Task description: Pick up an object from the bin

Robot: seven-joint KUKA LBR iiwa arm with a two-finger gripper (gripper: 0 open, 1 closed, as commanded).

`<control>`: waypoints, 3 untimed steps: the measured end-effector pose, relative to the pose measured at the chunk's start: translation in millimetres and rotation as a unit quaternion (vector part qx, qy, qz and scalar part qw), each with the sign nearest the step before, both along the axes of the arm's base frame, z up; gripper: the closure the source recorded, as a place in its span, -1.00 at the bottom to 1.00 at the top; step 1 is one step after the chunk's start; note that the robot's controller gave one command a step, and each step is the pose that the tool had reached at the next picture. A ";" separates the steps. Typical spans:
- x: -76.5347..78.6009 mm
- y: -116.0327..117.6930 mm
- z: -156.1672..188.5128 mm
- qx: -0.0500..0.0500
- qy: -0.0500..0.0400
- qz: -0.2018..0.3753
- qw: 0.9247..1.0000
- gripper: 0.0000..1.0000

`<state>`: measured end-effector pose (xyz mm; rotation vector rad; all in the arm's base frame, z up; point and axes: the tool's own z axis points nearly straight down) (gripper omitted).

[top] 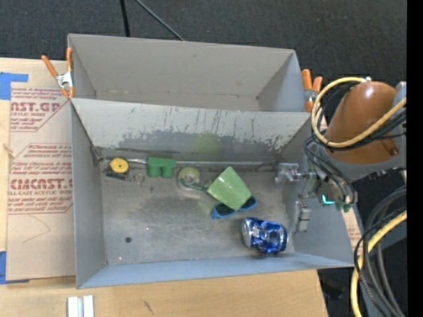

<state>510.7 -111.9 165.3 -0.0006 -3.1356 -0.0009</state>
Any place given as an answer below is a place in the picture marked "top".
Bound green double cylinder block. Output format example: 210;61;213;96
146;157;177;179

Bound blue sunglasses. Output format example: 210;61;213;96
210;195;258;221

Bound crushed blue can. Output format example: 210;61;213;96
241;217;290;256

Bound brown cardboard board red print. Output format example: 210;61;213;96
0;57;364;285

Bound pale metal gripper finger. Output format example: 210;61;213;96
274;162;312;191
292;200;313;234

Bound light green cup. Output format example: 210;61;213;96
206;166;253;211

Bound grey metal bin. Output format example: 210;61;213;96
67;33;356;289

